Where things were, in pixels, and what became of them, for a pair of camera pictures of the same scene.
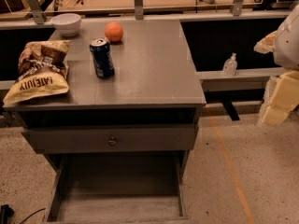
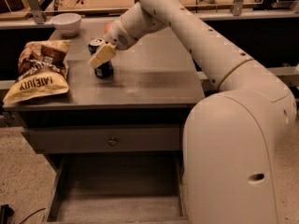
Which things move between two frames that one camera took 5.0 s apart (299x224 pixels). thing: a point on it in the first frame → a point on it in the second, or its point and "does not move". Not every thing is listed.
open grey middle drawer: (117, 188) does not move
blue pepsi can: (103, 58) does not move
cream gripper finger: (281, 96) → (118, 37)
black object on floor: (5, 213) does not move
